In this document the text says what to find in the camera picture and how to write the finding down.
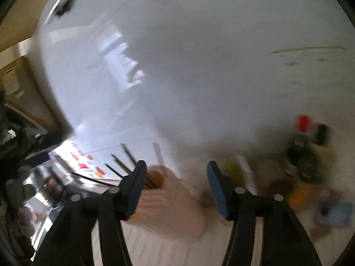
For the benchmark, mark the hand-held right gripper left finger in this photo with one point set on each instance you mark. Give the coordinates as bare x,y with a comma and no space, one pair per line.
136,191

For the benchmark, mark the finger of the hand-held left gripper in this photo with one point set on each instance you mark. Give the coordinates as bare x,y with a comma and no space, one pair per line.
50,144

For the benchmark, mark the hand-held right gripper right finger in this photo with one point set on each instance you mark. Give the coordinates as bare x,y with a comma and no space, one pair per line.
219,191

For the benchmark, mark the cream ribbed utensil holder cup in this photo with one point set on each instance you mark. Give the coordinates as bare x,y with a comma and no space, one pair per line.
172,213

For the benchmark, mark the light wooden chopstick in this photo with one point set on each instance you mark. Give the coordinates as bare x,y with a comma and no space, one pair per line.
158,155

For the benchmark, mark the yellow green container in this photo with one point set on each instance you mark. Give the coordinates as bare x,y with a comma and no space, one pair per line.
234,171

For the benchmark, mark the wooden cabinet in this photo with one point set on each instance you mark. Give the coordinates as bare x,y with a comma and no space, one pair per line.
19,88

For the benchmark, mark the brown jar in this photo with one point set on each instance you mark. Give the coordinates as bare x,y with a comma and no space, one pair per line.
273,174

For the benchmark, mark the grey blurry kitchenware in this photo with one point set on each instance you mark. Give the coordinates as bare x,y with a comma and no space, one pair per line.
30,199

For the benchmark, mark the orange snack packet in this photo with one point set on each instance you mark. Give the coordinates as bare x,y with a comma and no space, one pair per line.
301,196

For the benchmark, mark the dark bottle with red cap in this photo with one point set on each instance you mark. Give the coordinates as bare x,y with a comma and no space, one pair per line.
301,141

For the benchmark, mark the dark green bottle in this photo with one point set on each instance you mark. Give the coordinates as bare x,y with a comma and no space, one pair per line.
323,135

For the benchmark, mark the white refrigerator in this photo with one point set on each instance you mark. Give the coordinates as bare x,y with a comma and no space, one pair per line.
166,61

